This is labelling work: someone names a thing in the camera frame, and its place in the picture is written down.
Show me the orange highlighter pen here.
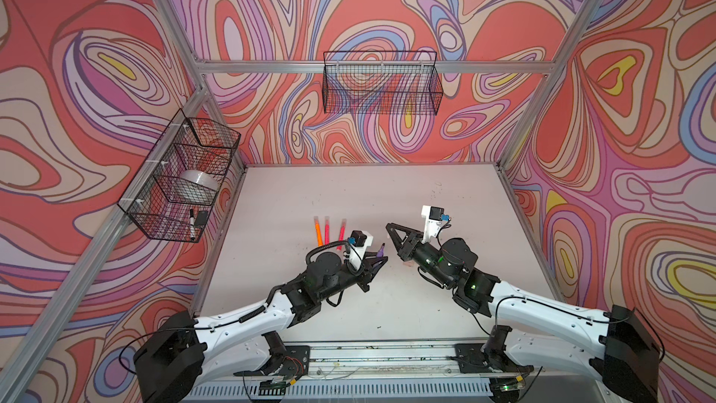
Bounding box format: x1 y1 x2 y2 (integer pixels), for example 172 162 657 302
313 216 324 246

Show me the pink highlighter pen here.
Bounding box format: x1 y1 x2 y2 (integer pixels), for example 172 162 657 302
324 216 331 244
339 218 347 251

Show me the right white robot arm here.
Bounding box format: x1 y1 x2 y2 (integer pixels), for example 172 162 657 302
386 223 664 402

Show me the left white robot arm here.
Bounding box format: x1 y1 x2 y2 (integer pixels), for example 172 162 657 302
132 251 388 402

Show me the white tape roll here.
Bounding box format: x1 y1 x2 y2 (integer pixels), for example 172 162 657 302
180 170 219 191

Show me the aluminium front rail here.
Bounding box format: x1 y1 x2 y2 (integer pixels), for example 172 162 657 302
197 326 606 384

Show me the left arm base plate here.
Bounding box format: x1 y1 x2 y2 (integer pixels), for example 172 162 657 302
232 344 311 379

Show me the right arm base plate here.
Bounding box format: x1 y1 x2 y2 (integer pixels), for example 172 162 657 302
451 343 534 375

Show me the black wire basket back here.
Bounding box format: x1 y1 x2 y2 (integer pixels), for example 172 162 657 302
322 49 444 116

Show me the black wire basket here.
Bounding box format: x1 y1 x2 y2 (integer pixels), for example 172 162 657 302
117 110 241 244
322 49 444 116

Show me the black wire basket left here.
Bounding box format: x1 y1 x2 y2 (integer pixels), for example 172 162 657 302
117 110 241 244

